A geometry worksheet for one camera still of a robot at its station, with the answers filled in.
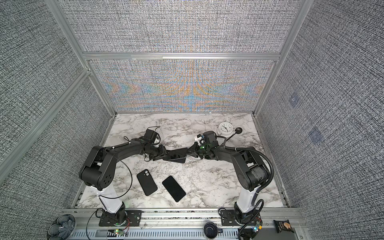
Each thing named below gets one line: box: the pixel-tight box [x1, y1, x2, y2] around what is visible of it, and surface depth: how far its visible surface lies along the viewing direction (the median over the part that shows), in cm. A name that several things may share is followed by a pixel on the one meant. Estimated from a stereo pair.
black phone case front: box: [136, 169, 158, 196], surface depth 87 cm
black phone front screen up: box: [162, 175, 186, 202], surface depth 85 cm
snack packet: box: [273, 219, 295, 234], surface depth 71 cm
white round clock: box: [217, 122, 234, 136], surface depth 107 cm
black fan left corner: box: [47, 214, 76, 240], surface depth 70 cm
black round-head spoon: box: [226, 127, 243, 142], surface depth 108 cm
